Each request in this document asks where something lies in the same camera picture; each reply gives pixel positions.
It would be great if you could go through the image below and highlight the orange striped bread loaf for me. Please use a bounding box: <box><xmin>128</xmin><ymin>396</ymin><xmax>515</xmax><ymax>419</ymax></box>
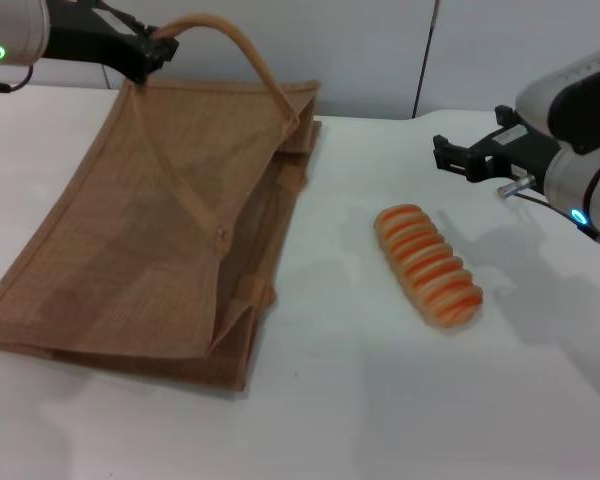
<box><xmin>373</xmin><ymin>203</ymin><xmax>484</xmax><ymax>329</ymax></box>

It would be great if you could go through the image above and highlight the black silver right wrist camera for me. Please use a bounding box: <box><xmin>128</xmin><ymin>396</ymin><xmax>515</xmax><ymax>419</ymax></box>
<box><xmin>514</xmin><ymin>41</ymin><xmax>600</xmax><ymax>160</ymax></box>

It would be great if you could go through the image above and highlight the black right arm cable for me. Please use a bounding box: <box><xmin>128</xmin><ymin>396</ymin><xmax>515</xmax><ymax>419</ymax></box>
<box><xmin>497</xmin><ymin>174</ymin><xmax>600</xmax><ymax>247</ymax></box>

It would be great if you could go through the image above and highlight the dark wall panel joint strip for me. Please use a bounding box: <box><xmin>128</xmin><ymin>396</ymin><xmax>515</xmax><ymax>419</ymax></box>
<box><xmin>410</xmin><ymin>0</ymin><xmax>442</xmax><ymax>120</ymax></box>

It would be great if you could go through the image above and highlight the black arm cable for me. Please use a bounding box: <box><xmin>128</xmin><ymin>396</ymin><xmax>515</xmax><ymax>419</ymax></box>
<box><xmin>0</xmin><ymin>63</ymin><xmax>34</xmax><ymax>94</ymax></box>
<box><xmin>497</xmin><ymin>174</ymin><xmax>600</xmax><ymax>247</ymax></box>

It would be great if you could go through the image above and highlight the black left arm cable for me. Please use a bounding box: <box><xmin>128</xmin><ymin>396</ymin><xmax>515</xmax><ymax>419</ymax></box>
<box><xmin>0</xmin><ymin>63</ymin><xmax>34</xmax><ymax>94</ymax></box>

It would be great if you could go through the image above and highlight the brown jute handbag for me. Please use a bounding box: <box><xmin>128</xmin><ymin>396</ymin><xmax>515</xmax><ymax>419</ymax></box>
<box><xmin>0</xmin><ymin>14</ymin><xmax>324</xmax><ymax>397</ymax></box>

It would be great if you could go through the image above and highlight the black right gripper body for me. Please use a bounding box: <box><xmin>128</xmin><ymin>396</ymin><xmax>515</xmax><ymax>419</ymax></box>
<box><xmin>464</xmin><ymin>121</ymin><xmax>562</xmax><ymax>184</ymax></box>

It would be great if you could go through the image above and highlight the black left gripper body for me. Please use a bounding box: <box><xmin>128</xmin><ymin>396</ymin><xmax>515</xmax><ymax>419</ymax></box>
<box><xmin>48</xmin><ymin>0</ymin><xmax>157</xmax><ymax>79</ymax></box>

